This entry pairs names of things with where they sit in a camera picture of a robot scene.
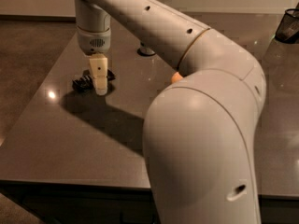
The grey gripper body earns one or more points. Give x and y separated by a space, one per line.
93 41

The black mesh cup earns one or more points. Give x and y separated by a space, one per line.
288 29

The silver green soda can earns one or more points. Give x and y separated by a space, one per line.
145 51

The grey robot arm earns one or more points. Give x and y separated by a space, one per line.
198 133

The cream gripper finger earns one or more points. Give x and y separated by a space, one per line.
98 70

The black chocolate bar wrapper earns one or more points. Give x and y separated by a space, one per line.
84 83

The orange fruit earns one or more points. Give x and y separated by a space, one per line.
176 77

